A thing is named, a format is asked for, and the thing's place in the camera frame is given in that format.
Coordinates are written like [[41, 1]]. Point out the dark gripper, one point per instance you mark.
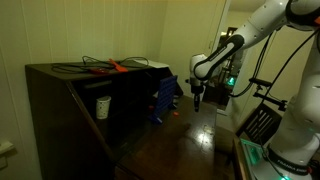
[[197, 88]]

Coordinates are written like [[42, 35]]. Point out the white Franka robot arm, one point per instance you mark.
[[300, 110]]

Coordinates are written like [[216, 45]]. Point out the dark red flat object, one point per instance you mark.
[[97, 70]]

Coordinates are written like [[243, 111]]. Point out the orange round game disc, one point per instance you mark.
[[175, 113]]

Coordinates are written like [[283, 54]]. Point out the red round game disc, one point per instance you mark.
[[151, 107]]

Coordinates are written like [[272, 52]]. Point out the white paper sheet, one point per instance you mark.
[[151, 63]]

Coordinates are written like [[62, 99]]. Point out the dark wooden secretary desk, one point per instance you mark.
[[140, 140]]

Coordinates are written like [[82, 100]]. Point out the teal lit robot platform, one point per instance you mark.
[[251, 153]]

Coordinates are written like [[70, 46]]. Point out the orange plastic spatula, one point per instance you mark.
[[117, 66]]

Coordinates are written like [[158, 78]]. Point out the white dotted paper cup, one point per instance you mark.
[[103, 107]]

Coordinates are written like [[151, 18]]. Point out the blue connect four frame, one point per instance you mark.
[[165, 97]]

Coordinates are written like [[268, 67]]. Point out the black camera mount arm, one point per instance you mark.
[[268, 95]]

